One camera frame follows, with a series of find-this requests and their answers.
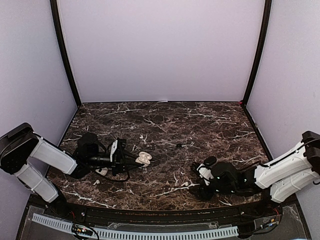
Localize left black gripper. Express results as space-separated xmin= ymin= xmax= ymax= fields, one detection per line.
xmin=86 ymin=149 xmax=141 ymax=177

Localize white charging case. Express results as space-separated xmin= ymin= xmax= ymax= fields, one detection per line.
xmin=95 ymin=168 xmax=108 ymax=176
xmin=135 ymin=151 xmax=152 ymax=167

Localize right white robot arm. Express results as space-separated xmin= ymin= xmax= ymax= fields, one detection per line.
xmin=190 ymin=131 xmax=320 ymax=217

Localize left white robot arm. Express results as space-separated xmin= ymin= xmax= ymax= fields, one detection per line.
xmin=0 ymin=122 xmax=152 ymax=218

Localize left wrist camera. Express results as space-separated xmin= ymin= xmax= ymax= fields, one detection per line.
xmin=108 ymin=138 xmax=127 ymax=163

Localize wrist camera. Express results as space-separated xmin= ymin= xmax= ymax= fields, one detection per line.
xmin=108 ymin=138 xmax=127 ymax=163
xmin=190 ymin=162 xmax=214 ymax=186

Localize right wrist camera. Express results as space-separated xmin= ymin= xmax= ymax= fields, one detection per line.
xmin=190 ymin=162 xmax=214 ymax=186

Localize black front rail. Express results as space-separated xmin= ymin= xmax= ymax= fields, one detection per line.
xmin=67 ymin=202 xmax=263 ymax=225

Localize white slotted cable duct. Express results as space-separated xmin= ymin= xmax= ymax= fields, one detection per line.
xmin=31 ymin=213 xmax=239 ymax=240

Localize left black frame post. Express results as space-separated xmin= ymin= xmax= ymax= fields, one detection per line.
xmin=49 ymin=0 xmax=82 ymax=108

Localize black frame post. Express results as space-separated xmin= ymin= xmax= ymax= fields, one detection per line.
xmin=49 ymin=0 xmax=82 ymax=108
xmin=241 ymin=0 xmax=272 ymax=106

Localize right black frame post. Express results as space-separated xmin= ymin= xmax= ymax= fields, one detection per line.
xmin=241 ymin=0 xmax=272 ymax=106

